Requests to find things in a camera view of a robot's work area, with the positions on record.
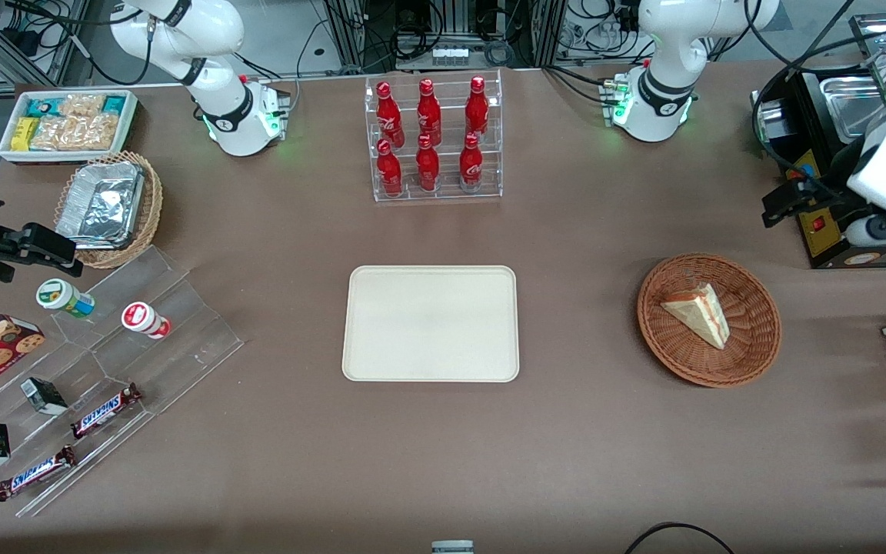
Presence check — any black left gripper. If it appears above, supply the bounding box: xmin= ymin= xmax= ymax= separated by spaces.
xmin=762 ymin=142 xmax=876 ymax=230

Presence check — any triangular sandwich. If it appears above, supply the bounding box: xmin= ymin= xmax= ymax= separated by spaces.
xmin=659 ymin=282 xmax=731 ymax=351

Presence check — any aluminium foil tray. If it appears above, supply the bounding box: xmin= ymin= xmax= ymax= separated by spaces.
xmin=55 ymin=161 xmax=145 ymax=251

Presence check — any light wicker basket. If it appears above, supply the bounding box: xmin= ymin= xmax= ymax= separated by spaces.
xmin=53 ymin=151 xmax=164 ymax=270

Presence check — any round brown wicker basket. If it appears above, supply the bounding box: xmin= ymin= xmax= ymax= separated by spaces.
xmin=637 ymin=253 xmax=783 ymax=388

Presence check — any beige plastic tray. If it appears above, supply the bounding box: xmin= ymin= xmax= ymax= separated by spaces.
xmin=341 ymin=265 xmax=521 ymax=383

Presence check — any black hot food display case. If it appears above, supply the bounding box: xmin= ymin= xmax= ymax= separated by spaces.
xmin=751 ymin=12 xmax=886 ymax=270

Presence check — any green label yogurt cup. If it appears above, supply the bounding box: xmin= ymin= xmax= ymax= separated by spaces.
xmin=35 ymin=279 xmax=96 ymax=319

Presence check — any steel food pan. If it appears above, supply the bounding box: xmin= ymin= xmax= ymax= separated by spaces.
xmin=820 ymin=75 xmax=886 ymax=144

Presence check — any white rectangular snack bin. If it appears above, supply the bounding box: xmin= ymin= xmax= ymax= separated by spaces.
xmin=0 ymin=89 xmax=140 ymax=165

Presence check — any red label yogurt cup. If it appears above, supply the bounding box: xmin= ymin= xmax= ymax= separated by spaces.
xmin=121 ymin=302 xmax=172 ymax=340

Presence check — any yellow snack pack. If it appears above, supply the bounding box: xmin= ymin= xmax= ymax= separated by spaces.
xmin=11 ymin=117 xmax=41 ymax=152

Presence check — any clear rice cracker bag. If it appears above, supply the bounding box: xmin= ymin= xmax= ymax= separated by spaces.
xmin=30 ymin=114 xmax=121 ymax=152
xmin=58 ymin=94 xmax=107 ymax=118

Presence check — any clear acrylic stepped display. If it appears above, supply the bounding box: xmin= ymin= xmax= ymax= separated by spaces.
xmin=0 ymin=245 xmax=245 ymax=518

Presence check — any snickers chocolate bar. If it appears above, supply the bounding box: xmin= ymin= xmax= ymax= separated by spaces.
xmin=70 ymin=382 xmax=142 ymax=440
xmin=0 ymin=445 xmax=77 ymax=502

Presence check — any red cola bottle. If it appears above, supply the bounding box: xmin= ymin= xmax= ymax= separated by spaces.
xmin=376 ymin=138 xmax=404 ymax=198
xmin=465 ymin=75 xmax=490 ymax=139
xmin=459 ymin=132 xmax=485 ymax=192
xmin=415 ymin=135 xmax=441 ymax=192
xmin=417 ymin=78 xmax=442 ymax=147
xmin=376 ymin=81 xmax=405 ymax=149

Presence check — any clear acrylic bottle rack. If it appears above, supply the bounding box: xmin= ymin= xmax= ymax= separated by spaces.
xmin=365 ymin=69 xmax=504 ymax=203

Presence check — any black cable loop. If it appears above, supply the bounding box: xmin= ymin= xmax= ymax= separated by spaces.
xmin=625 ymin=522 xmax=736 ymax=554

